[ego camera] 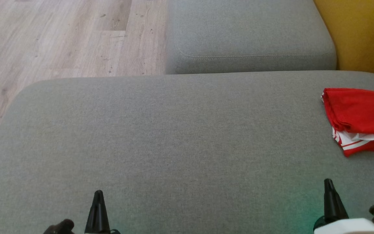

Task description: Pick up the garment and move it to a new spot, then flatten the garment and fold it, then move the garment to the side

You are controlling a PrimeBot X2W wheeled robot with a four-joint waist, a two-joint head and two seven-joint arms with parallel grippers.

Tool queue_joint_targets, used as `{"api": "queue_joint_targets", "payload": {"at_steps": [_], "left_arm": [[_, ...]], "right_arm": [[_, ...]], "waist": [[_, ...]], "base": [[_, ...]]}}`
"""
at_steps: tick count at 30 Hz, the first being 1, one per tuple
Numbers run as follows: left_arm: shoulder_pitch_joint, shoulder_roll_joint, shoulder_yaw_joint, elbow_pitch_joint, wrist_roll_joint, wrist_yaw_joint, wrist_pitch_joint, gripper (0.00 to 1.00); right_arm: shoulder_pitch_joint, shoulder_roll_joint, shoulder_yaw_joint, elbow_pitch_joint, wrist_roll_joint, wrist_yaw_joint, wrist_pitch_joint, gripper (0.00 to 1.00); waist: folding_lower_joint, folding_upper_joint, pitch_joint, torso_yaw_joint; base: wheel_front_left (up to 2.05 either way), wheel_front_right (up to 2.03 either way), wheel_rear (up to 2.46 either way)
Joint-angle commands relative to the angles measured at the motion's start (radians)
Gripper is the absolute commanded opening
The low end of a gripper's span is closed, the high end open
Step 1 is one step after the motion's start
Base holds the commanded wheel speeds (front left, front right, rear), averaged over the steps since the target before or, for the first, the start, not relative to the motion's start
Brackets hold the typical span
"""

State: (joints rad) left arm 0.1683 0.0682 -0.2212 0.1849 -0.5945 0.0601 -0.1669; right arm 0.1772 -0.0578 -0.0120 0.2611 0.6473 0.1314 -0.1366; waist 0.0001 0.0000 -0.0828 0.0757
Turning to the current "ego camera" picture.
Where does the grey sofa seat cushion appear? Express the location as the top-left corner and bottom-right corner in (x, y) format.
(0, 71), (374, 234)

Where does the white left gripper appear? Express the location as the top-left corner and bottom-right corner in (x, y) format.
(84, 190), (121, 234)

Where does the red and white jersey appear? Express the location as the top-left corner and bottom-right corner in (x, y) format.
(321, 88), (374, 158)

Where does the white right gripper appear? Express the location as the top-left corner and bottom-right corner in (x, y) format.
(313, 178), (374, 234)

